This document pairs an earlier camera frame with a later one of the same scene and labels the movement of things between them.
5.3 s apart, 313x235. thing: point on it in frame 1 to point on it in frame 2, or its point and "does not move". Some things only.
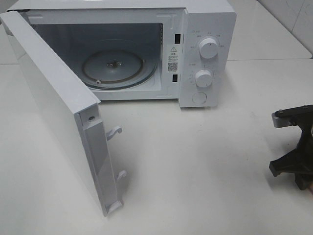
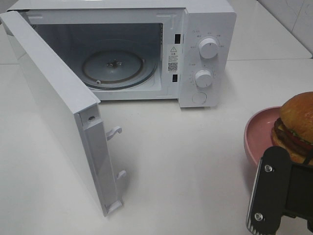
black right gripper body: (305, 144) to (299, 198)
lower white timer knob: (203, 78) does not move
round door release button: (199, 98) does not move
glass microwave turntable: (116, 70) does not move
